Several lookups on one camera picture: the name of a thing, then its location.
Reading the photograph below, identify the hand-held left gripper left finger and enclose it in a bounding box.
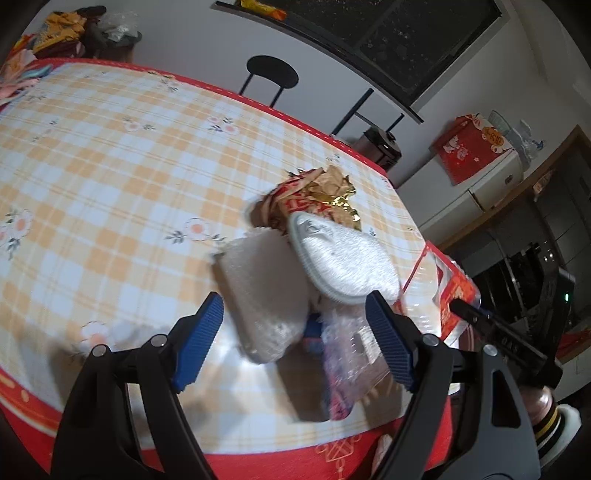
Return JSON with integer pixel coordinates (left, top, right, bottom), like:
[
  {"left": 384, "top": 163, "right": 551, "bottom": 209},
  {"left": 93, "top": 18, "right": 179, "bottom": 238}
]
[{"left": 51, "top": 292, "right": 225, "bottom": 480}]

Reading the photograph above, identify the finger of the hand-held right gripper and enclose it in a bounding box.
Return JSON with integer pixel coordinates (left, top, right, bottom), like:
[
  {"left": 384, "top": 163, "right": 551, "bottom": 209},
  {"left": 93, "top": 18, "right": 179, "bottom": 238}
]
[{"left": 450, "top": 298, "right": 499, "bottom": 334}]

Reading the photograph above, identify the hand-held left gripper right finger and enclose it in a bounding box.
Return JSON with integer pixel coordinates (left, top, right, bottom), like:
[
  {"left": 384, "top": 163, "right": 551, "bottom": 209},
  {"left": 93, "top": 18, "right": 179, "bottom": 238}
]
[{"left": 365, "top": 290, "right": 541, "bottom": 480}]

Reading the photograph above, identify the clear bubble plastic bag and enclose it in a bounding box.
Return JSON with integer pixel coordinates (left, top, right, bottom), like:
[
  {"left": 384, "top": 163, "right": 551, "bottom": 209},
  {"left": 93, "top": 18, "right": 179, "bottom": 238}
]
[{"left": 318, "top": 302, "right": 416, "bottom": 421}]

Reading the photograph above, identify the blue wrapper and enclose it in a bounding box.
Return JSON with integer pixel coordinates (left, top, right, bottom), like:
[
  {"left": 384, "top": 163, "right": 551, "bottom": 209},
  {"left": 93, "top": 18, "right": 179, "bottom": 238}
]
[{"left": 302, "top": 314, "right": 325, "bottom": 354}]

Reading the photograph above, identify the white foam pad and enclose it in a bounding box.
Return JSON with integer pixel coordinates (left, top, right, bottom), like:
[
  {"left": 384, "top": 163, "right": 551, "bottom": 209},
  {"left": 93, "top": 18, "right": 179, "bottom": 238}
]
[{"left": 211, "top": 230, "right": 315, "bottom": 365}]

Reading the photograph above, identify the white oval scrub pad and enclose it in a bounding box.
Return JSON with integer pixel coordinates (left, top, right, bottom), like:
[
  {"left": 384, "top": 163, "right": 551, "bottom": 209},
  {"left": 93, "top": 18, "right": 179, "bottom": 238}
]
[{"left": 286, "top": 211, "right": 400, "bottom": 305}]

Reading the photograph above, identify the gold foil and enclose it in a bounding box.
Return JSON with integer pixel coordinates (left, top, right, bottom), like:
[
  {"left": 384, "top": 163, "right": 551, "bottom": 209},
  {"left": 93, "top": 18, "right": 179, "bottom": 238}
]
[{"left": 302, "top": 165, "right": 363, "bottom": 232}]

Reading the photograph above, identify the red wrapper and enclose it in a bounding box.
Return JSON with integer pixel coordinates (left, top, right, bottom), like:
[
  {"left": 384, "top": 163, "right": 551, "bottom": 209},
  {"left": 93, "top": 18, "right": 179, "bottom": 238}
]
[{"left": 252, "top": 168, "right": 324, "bottom": 232}]

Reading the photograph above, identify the person's right forearm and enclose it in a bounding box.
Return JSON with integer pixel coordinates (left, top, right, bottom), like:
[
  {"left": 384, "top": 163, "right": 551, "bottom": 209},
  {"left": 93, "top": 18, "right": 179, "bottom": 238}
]
[{"left": 526, "top": 385, "right": 581, "bottom": 462}]

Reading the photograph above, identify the red box with clear window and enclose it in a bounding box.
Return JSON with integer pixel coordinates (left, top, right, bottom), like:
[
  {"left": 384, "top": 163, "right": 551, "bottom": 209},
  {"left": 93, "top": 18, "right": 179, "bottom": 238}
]
[{"left": 402, "top": 240, "right": 481, "bottom": 352}]

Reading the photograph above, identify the cream refrigerator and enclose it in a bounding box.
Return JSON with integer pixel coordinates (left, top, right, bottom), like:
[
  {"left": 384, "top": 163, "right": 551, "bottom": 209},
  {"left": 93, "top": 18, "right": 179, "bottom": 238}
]
[{"left": 418, "top": 134, "right": 527, "bottom": 241}]

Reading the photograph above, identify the red printed cloth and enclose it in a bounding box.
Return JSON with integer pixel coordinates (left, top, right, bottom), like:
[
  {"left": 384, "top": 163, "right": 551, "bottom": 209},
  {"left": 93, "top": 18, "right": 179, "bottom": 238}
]
[{"left": 431, "top": 113, "right": 515, "bottom": 185}]

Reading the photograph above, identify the orange checked tablecloth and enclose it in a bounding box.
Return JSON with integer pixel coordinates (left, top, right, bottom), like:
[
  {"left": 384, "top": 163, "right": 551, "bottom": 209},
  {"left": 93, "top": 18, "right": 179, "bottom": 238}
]
[{"left": 0, "top": 62, "right": 462, "bottom": 455}]

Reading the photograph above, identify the brown pressure cooker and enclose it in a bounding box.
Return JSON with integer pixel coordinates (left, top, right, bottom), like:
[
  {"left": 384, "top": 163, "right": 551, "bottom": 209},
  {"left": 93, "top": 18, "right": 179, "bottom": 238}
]
[{"left": 353, "top": 127, "right": 402, "bottom": 174}]

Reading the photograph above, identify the clear glass jar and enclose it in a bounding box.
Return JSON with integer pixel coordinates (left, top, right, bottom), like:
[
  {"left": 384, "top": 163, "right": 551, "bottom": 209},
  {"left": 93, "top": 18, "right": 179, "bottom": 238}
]
[{"left": 487, "top": 110, "right": 511, "bottom": 137}]

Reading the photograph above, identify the black stool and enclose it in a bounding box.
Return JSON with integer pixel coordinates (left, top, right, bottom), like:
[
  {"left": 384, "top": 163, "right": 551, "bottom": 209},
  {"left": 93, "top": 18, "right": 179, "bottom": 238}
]
[{"left": 238, "top": 55, "right": 301, "bottom": 109}]

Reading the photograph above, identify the dark window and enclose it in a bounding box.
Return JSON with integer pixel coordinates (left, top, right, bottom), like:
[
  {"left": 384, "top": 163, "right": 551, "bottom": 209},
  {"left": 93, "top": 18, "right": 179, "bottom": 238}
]
[{"left": 215, "top": 0, "right": 504, "bottom": 125}]

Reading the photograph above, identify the dark wooden stool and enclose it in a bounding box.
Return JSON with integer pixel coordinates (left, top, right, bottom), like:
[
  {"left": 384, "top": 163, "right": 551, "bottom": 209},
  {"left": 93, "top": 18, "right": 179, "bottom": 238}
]
[{"left": 106, "top": 30, "right": 144, "bottom": 61}]

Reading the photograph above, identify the dark grey bag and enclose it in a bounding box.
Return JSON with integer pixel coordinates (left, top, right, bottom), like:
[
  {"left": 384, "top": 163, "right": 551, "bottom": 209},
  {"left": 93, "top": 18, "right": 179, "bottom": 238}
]
[{"left": 76, "top": 21, "right": 112, "bottom": 58}]

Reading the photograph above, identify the pink printed bag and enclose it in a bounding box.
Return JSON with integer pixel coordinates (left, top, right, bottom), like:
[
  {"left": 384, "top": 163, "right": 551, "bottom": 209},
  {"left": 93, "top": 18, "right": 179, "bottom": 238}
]
[{"left": 0, "top": 46, "right": 51, "bottom": 107}]

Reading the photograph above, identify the crumpled clear plastic bag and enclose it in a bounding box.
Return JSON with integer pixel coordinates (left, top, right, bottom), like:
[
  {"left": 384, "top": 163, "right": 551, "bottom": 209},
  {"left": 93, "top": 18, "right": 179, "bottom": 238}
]
[{"left": 99, "top": 9, "right": 141, "bottom": 42}]

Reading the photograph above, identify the yellow snack packet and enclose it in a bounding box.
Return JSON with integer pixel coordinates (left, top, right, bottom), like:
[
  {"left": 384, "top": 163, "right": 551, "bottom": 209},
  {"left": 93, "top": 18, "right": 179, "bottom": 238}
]
[{"left": 240, "top": 0, "right": 287, "bottom": 20}]

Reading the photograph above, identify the yellow printed bag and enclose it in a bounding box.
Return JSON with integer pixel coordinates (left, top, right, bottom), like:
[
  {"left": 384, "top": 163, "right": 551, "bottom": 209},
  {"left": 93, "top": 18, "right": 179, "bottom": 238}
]
[{"left": 32, "top": 10, "right": 86, "bottom": 54}]

